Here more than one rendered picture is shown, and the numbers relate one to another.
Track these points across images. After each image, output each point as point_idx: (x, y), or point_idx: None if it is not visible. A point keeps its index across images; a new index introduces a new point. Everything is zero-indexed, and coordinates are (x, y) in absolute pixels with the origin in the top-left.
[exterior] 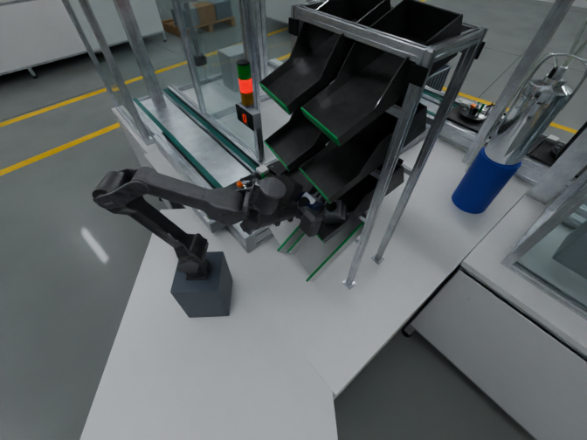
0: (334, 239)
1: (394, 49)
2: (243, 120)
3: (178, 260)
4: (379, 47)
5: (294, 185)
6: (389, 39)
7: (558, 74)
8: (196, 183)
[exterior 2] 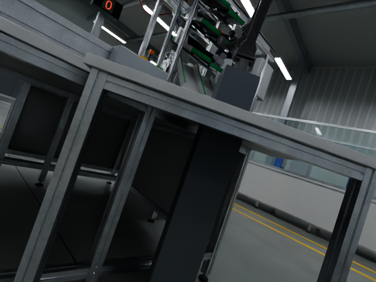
0: (206, 88)
1: (233, 8)
2: (104, 5)
3: (234, 67)
4: (230, 5)
5: (238, 36)
6: (233, 5)
7: (170, 59)
8: (100, 40)
